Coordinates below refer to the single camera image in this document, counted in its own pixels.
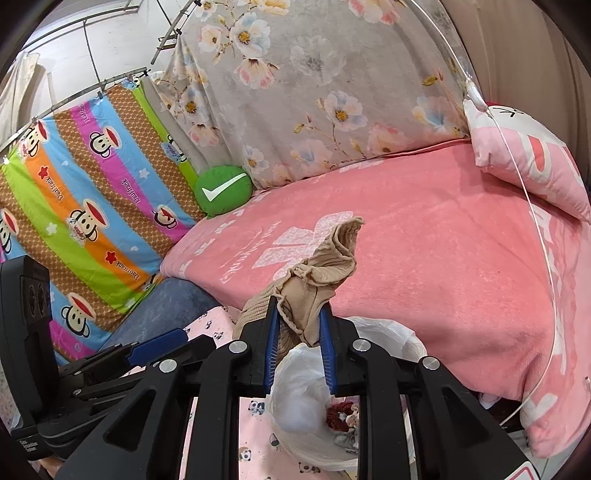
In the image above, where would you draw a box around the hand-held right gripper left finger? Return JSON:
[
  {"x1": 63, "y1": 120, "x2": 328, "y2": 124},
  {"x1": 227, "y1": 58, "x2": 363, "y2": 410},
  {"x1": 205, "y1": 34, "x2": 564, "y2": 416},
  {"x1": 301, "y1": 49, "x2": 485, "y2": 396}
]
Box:
[{"x1": 55, "y1": 295, "x2": 282, "y2": 480}]

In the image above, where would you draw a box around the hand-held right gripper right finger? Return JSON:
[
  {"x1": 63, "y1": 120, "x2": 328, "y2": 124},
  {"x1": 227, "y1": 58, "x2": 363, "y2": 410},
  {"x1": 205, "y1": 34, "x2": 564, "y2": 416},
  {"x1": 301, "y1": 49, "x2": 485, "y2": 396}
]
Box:
[{"x1": 318, "y1": 302, "x2": 532, "y2": 480}]

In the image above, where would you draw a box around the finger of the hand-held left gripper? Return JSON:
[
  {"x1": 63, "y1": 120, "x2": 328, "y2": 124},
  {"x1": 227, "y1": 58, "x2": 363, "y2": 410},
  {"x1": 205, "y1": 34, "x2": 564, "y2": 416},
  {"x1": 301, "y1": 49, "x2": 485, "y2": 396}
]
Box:
[
  {"x1": 69, "y1": 357, "x2": 160, "y2": 403},
  {"x1": 60, "y1": 327, "x2": 219, "y2": 376}
]

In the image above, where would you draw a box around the white plastic bag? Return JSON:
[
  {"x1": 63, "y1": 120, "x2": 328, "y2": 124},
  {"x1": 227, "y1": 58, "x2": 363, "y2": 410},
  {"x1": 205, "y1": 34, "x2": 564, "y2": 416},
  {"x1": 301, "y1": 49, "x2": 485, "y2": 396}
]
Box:
[{"x1": 269, "y1": 316, "x2": 429, "y2": 472}]

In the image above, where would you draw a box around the beige nylon stocking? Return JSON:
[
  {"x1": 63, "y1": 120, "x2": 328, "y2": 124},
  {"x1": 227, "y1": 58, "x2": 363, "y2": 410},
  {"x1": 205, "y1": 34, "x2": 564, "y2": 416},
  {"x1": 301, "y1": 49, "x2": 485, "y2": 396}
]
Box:
[{"x1": 235, "y1": 216, "x2": 365, "y2": 349}]

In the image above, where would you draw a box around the blue-grey cushion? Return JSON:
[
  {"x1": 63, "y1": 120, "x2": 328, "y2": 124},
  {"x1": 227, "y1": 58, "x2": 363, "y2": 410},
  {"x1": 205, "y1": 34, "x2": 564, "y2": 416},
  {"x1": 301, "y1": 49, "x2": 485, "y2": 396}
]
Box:
[{"x1": 99, "y1": 276, "x2": 220, "y2": 352}]

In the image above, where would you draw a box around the red brown fuzzy item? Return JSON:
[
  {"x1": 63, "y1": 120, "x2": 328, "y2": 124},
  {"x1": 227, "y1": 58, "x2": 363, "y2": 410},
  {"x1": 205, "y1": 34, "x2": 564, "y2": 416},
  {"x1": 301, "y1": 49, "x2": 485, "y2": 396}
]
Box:
[{"x1": 323, "y1": 401, "x2": 361, "y2": 432}]

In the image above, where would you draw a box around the pink panda-print sheet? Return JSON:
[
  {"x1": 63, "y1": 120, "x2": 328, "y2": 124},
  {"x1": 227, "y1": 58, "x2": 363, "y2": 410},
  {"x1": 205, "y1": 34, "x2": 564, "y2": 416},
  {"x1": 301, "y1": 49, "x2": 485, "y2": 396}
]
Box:
[{"x1": 124, "y1": 305, "x2": 361, "y2": 480}]

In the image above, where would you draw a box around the pink blanket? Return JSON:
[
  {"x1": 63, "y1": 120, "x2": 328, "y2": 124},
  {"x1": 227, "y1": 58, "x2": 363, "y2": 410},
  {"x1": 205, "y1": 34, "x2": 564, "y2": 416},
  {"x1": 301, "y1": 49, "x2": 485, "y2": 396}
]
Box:
[{"x1": 159, "y1": 138, "x2": 591, "y2": 460}]

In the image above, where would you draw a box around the striped monkey-print sheet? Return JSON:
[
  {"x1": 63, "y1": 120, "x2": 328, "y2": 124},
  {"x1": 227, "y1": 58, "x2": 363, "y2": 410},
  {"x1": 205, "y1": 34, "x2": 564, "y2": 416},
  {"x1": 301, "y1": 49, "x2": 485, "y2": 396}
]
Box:
[{"x1": 0, "y1": 83, "x2": 208, "y2": 365}]

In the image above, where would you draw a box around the green check-mark cushion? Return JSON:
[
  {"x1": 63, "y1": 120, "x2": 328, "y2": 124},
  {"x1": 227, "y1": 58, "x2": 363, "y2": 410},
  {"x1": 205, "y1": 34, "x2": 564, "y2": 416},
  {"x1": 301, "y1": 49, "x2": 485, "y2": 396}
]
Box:
[{"x1": 194, "y1": 166, "x2": 254, "y2": 219}]

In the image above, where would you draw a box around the white cloth curtain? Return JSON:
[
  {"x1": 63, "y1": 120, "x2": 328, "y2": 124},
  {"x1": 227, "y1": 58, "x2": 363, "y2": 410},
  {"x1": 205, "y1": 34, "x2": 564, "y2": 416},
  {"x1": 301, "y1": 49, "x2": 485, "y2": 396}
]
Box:
[{"x1": 0, "y1": 51, "x2": 42, "y2": 139}]

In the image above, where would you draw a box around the grey floral blanket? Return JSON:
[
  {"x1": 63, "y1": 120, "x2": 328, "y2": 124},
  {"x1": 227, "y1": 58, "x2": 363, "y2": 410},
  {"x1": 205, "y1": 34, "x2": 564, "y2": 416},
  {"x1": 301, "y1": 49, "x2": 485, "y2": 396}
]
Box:
[{"x1": 152, "y1": 0, "x2": 472, "y2": 190}]

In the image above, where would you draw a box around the pink white pillow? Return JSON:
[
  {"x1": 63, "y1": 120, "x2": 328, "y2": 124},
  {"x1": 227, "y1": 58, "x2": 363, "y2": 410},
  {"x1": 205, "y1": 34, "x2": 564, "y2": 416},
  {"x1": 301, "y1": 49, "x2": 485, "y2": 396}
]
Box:
[{"x1": 463, "y1": 98, "x2": 591, "y2": 222}]

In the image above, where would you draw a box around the clear thin tube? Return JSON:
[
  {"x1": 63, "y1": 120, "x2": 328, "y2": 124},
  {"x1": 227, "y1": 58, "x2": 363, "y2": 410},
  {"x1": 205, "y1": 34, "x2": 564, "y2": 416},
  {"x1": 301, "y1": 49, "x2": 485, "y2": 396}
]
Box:
[{"x1": 409, "y1": 0, "x2": 566, "y2": 428}]

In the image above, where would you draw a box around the metal frame rod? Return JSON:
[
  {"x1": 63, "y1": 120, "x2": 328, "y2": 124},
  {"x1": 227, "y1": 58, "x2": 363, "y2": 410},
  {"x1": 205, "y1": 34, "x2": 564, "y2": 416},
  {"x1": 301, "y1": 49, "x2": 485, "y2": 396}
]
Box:
[{"x1": 150, "y1": 0, "x2": 204, "y2": 68}]

